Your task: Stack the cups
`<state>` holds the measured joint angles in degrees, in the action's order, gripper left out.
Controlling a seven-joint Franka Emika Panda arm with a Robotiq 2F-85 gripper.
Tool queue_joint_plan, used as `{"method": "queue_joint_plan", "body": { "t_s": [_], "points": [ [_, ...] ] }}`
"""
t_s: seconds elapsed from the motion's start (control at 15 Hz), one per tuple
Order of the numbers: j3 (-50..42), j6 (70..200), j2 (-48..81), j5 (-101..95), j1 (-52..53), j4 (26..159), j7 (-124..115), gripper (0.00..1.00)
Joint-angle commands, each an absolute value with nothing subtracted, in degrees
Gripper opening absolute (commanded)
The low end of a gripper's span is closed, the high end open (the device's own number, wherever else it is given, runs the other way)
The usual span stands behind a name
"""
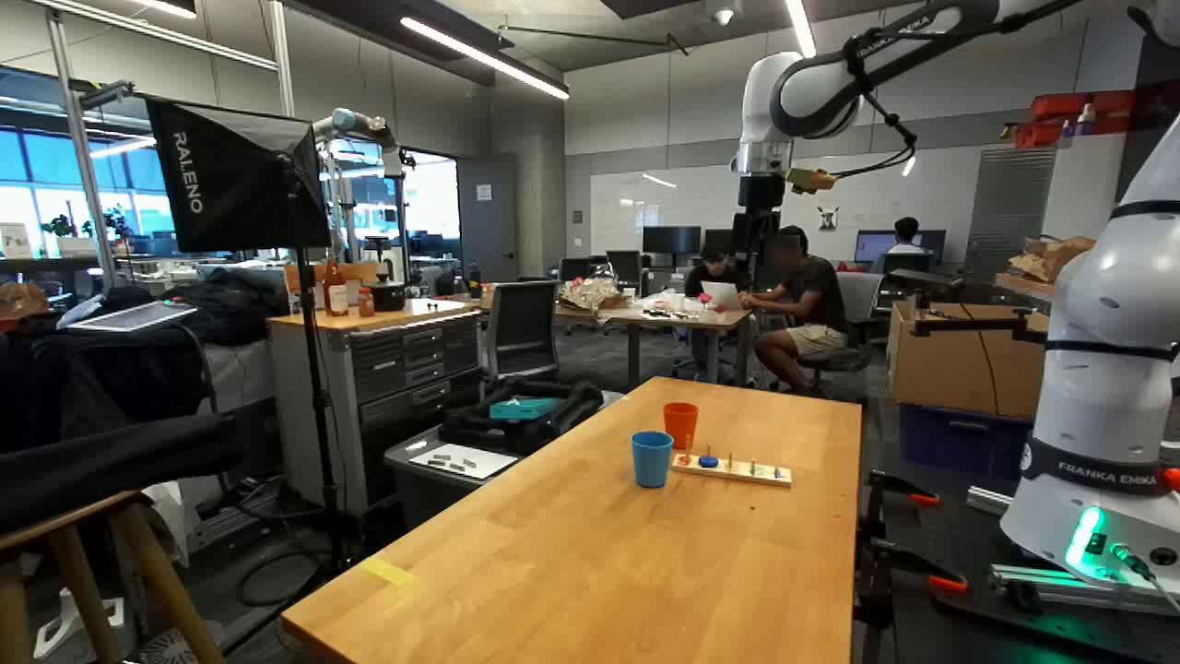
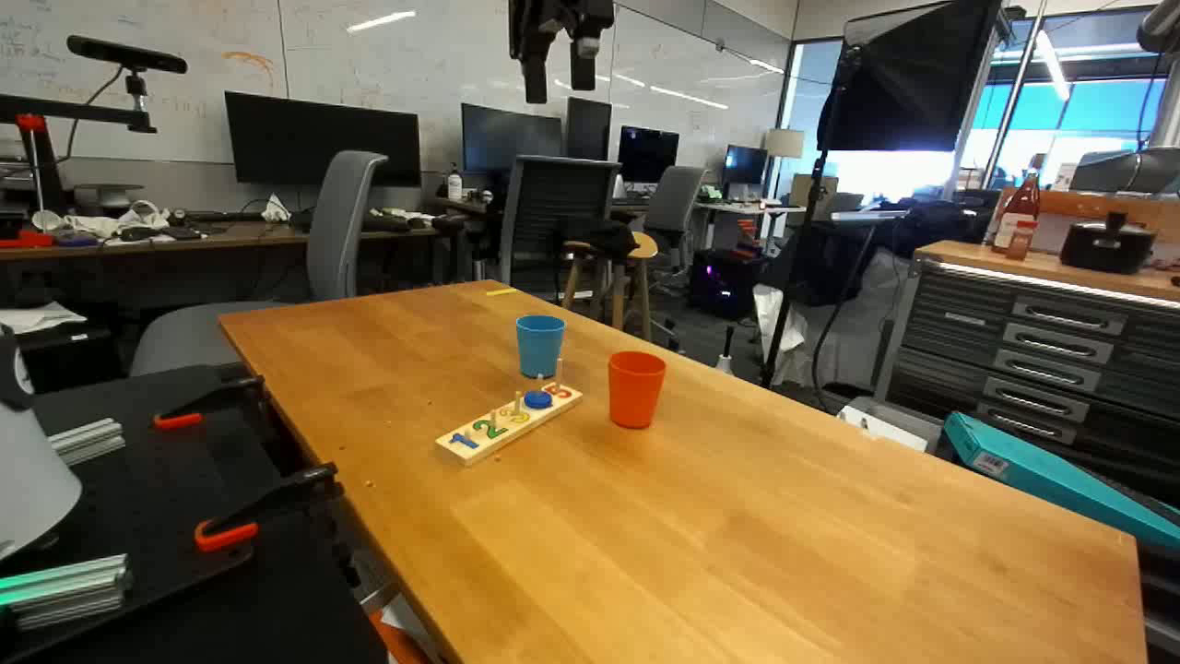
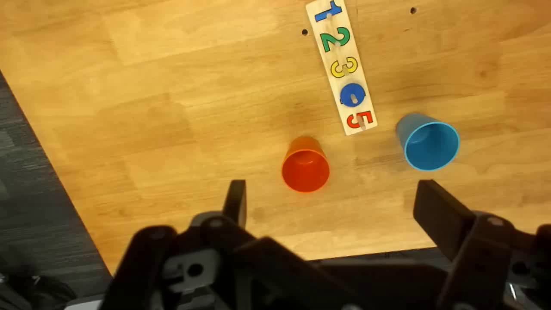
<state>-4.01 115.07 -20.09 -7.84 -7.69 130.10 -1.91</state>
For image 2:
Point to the grey office chair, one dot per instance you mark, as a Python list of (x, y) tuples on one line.
[(325, 269)]

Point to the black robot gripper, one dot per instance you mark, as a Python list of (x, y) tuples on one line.
[(543, 18)]

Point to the black computer monitor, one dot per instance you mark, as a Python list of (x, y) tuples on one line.
[(291, 140)]

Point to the black camera on stand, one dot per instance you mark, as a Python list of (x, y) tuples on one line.
[(135, 62)]

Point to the orange handled clamp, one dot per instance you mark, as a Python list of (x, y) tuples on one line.
[(230, 392), (290, 495)]

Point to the black softbox studio light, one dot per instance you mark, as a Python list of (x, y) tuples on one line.
[(904, 73)]

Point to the grey drawer cabinet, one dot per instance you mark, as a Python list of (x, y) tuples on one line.
[(1077, 361)]

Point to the teal case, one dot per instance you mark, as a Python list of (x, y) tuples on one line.
[(1058, 480)]

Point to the orange plastic cup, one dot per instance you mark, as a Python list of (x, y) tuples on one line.
[(634, 379)]

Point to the wooden stool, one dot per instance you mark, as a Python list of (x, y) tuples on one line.
[(617, 290)]

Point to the blue plastic cup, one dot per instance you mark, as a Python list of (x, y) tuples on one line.
[(540, 345)]

